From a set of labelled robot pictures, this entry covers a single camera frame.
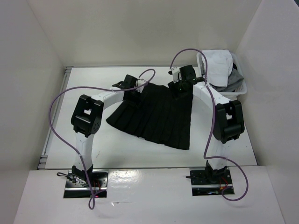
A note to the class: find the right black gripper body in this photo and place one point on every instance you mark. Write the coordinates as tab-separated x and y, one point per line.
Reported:
178	89

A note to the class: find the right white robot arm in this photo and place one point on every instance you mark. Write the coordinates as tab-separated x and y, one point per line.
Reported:
227	118

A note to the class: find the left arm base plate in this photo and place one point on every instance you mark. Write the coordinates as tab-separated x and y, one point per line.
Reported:
77	188

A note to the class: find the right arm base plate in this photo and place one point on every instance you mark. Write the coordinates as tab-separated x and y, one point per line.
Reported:
202	184

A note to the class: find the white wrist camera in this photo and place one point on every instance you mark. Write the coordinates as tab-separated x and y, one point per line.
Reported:
175	73
140	84

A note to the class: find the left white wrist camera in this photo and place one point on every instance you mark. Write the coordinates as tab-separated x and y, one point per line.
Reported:
140	84

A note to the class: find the black skirt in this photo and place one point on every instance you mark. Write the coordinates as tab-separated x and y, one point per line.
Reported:
158	117

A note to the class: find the white plastic basket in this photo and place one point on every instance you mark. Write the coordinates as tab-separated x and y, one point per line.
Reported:
241	90

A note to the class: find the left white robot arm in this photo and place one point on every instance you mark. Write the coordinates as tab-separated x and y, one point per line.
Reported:
87	117

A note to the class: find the white skirt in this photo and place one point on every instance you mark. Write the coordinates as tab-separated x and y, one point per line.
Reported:
220	64

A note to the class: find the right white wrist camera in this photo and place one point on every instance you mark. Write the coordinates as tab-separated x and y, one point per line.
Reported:
175	73

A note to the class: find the grey skirt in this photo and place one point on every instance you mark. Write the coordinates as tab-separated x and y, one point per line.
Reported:
235	80

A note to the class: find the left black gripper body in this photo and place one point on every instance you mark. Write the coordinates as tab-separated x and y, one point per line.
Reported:
133	97

